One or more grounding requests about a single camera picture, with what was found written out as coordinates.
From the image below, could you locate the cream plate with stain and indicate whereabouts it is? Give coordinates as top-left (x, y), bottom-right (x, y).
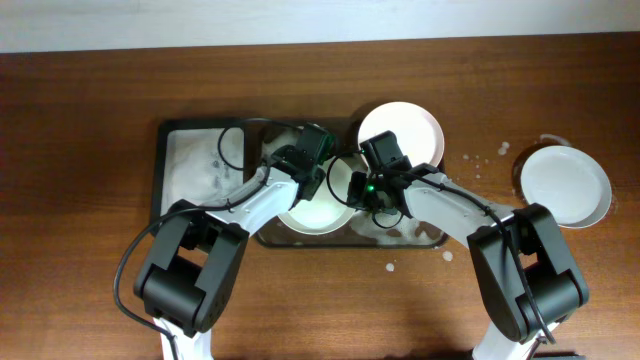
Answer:
top-left (278, 155), bottom-right (367, 236)

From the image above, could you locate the pink-white plate with stain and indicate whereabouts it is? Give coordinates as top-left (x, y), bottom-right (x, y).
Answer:
top-left (357, 101), bottom-right (445, 167)

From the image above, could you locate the grey-white plate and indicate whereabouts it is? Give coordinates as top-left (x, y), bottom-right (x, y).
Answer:
top-left (519, 145), bottom-right (613, 229)

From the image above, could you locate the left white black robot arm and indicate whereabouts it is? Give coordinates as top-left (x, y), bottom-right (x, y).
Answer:
top-left (134, 145), bottom-right (329, 359)

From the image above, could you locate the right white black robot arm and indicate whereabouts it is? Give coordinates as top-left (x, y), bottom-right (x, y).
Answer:
top-left (348, 153), bottom-right (589, 359)

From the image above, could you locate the large dark foamy tray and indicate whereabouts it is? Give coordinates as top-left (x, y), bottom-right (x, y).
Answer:
top-left (251, 117), bottom-right (450, 249)

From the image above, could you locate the small soapy black tray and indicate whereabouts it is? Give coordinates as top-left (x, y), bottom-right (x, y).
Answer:
top-left (150, 117), bottom-right (245, 220)

